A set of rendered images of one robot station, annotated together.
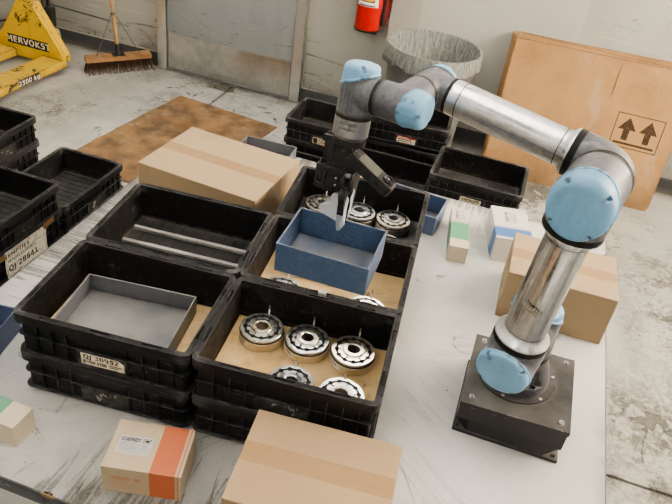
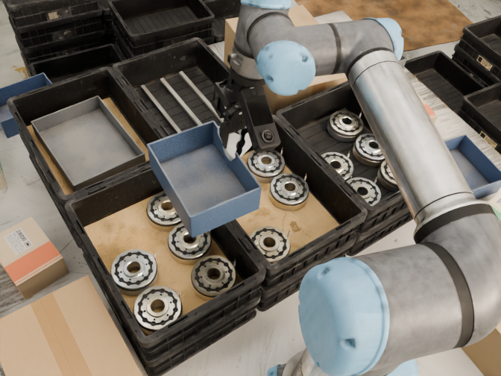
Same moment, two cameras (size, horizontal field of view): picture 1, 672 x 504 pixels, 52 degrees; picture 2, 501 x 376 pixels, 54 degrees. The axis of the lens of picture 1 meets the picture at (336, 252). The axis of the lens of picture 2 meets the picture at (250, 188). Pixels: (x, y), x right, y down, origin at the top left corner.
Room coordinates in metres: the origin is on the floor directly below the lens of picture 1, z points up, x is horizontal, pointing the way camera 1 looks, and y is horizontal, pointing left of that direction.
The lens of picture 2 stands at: (0.82, -0.48, 1.87)
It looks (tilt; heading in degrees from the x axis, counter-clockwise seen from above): 51 degrees down; 42
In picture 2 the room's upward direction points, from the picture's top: 7 degrees clockwise
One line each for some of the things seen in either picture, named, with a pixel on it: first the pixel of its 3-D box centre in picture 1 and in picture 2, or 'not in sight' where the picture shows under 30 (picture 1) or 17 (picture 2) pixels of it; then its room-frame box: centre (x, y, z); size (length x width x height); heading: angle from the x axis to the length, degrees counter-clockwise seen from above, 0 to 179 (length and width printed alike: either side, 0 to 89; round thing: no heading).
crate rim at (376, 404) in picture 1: (302, 339); (162, 239); (1.13, 0.04, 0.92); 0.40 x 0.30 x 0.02; 82
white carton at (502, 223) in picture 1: (508, 234); not in sight; (1.98, -0.56, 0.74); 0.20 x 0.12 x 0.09; 179
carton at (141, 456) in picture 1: (150, 459); (28, 257); (0.90, 0.31, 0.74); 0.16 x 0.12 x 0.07; 90
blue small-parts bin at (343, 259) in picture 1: (331, 249); (203, 176); (1.22, 0.01, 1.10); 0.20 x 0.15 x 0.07; 77
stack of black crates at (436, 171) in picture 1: (468, 213); not in sight; (2.72, -0.57, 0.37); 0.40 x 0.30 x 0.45; 77
